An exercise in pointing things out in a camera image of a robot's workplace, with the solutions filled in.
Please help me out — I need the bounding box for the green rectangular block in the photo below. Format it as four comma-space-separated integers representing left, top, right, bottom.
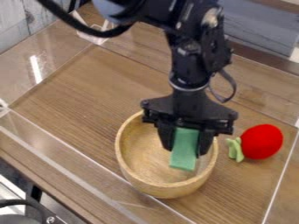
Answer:
170, 128, 200, 172

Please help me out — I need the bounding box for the black metal table leg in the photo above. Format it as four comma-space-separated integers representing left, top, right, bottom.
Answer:
24, 183, 68, 224

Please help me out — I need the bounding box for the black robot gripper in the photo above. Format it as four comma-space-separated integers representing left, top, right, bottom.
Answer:
140, 94, 239, 157

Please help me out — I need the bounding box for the red plush strawberry toy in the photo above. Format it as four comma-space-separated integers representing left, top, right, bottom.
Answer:
226, 124, 284, 163

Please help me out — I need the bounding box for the grey sofa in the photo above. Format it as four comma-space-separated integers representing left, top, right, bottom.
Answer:
219, 0, 299, 57

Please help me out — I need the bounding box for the brown wooden bowl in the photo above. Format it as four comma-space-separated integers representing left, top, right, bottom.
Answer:
115, 112, 219, 199

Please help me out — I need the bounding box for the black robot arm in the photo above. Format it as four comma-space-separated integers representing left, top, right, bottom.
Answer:
36, 0, 239, 156

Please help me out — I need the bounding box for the clear acrylic corner bracket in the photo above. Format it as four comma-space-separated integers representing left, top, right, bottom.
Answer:
71, 10, 116, 46

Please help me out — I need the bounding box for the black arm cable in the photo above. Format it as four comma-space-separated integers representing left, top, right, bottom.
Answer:
208, 68, 239, 104

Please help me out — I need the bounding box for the clear acrylic front barrier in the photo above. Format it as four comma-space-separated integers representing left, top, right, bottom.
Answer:
0, 99, 195, 224

